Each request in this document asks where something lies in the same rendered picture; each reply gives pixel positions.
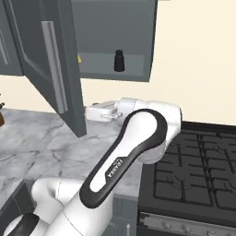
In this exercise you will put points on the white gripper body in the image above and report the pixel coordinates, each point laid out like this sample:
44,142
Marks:
100,111

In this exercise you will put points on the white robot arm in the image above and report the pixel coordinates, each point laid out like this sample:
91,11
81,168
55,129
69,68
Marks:
135,132

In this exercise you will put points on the black shaker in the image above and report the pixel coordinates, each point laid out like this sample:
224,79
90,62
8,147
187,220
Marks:
119,61

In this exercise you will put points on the dark grey open cabinet door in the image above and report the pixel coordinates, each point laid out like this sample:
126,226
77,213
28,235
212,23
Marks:
33,37

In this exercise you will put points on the dark grey closed cabinet door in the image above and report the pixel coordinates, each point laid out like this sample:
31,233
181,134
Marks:
9,61

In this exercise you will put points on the small yellow item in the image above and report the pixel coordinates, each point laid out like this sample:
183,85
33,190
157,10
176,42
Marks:
79,59

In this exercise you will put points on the brown knife block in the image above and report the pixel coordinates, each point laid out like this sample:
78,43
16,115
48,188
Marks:
1,118

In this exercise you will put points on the black gas stove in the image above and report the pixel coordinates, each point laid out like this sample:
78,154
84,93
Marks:
190,172

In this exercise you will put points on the dark grey wall cabinet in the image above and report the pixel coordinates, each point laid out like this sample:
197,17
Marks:
104,27

